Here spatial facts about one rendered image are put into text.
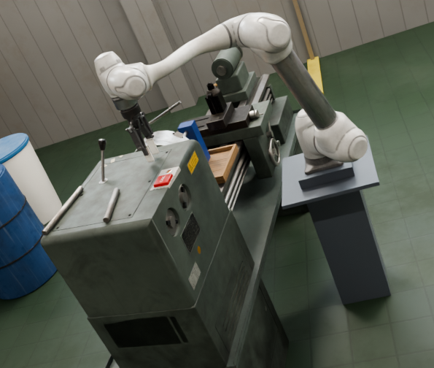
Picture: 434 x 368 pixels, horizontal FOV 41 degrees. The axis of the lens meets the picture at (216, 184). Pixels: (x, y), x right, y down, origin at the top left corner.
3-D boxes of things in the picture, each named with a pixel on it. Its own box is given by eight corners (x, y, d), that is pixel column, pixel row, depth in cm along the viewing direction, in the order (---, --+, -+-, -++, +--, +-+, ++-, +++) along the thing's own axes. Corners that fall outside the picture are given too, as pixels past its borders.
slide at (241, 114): (248, 127, 303) (245, 120, 301) (176, 143, 320) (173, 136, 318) (254, 111, 318) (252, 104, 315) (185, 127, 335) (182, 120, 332)
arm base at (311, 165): (340, 142, 280) (337, 132, 278) (343, 164, 262) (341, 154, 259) (303, 152, 285) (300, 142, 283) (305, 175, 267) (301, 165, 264)
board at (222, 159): (225, 182, 275) (222, 175, 273) (160, 195, 289) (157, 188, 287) (238, 150, 299) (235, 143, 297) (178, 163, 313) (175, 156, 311)
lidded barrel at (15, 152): (16, 210, 568) (-25, 148, 534) (71, 189, 562) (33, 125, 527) (1, 244, 516) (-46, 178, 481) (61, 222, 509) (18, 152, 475)
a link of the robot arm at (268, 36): (348, 136, 261) (381, 148, 243) (324, 162, 259) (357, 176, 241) (256, 1, 221) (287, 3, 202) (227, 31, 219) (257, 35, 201)
